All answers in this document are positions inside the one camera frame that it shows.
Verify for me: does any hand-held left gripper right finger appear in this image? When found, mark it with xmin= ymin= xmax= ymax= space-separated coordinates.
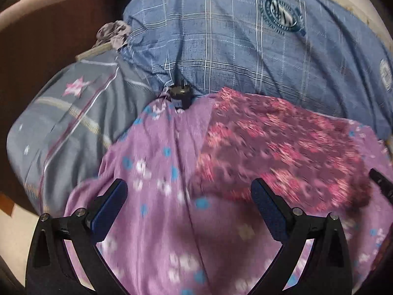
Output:
xmin=246 ymin=178 xmax=351 ymax=295

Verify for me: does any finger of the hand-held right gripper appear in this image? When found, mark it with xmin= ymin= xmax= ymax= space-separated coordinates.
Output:
xmin=368 ymin=168 xmax=393 ymax=205

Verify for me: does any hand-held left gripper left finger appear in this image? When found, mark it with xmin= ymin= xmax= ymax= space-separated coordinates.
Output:
xmin=25 ymin=178 xmax=128 ymax=295

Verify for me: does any maroon floral shirt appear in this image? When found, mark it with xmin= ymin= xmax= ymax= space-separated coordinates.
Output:
xmin=189 ymin=87 xmax=373 ymax=219

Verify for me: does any purple floral blanket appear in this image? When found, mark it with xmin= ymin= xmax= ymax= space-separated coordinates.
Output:
xmin=63 ymin=94 xmax=393 ymax=295

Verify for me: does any grey star pillow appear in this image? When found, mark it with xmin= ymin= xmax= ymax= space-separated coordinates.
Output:
xmin=6 ymin=51 xmax=157 ymax=216

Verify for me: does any black power plug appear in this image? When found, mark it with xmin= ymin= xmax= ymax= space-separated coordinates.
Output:
xmin=167 ymin=83 xmax=194 ymax=111

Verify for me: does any beige wooden board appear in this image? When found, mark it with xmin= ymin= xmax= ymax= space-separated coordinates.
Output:
xmin=75 ymin=42 xmax=112 ymax=63

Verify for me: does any patterned wallpaper border strip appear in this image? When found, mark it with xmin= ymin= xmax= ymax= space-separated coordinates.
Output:
xmin=289 ymin=0 xmax=393 ymax=53

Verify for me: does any lilac crumpled cloth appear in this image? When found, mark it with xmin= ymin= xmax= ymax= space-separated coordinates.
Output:
xmin=96 ymin=20 xmax=132 ymax=50

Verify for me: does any blue plaid quilt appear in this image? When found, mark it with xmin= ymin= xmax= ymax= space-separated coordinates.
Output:
xmin=118 ymin=0 xmax=393 ymax=140

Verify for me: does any brown headboard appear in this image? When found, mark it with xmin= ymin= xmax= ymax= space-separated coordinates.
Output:
xmin=0 ymin=0 xmax=123 ymax=212

